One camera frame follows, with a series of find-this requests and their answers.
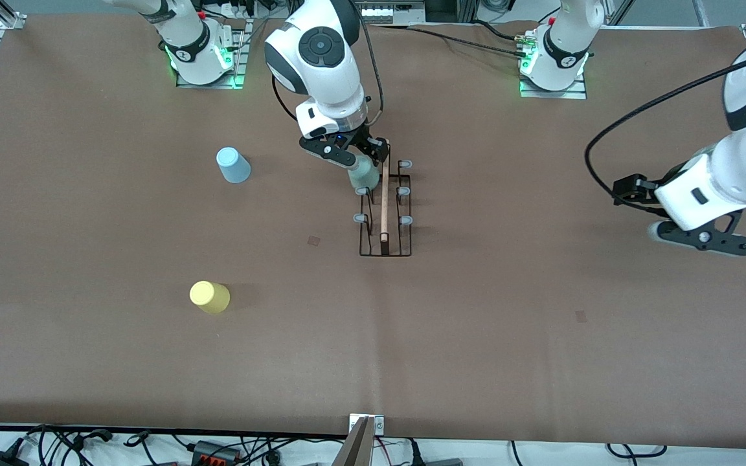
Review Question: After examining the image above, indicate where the grey electronics box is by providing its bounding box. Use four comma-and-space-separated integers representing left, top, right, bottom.
357, 0, 427, 25

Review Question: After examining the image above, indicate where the black wire cup holder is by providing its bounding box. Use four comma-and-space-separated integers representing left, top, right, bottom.
354, 138, 414, 258

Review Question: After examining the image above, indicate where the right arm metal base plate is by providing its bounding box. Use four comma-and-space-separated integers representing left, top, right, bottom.
175, 19, 254, 90

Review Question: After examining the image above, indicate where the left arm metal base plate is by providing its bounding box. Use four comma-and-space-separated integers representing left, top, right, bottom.
519, 72, 588, 100

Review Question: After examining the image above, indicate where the light blue plastic cup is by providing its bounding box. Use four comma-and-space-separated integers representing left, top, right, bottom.
216, 147, 252, 184

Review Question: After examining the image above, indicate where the brown table cover sheet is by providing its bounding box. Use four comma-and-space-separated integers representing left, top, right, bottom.
0, 14, 746, 450

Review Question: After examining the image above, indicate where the pale green plastic cup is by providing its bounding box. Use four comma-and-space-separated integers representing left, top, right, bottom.
346, 157, 381, 196

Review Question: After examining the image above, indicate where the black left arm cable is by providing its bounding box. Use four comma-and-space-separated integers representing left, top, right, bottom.
583, 47, 746, 209

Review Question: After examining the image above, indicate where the grey brown stand beam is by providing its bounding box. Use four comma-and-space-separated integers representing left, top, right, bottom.
333, 416, 375, 466

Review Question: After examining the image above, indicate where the black orange connector block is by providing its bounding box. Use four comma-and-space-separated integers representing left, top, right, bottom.
192, 440, 242, 464

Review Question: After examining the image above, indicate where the black cable on table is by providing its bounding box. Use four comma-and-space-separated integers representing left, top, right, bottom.
373, 21, 530, 60

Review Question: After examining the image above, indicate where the yellow plastic cup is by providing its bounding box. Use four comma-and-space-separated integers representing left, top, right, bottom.
189, 280, 231, 316

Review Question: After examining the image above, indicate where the black looped floor cable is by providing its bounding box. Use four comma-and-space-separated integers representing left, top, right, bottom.
606, 443, 666, 458

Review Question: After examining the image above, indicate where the small aluminium table bracket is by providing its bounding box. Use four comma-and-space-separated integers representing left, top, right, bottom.
349, 414, 385, 434

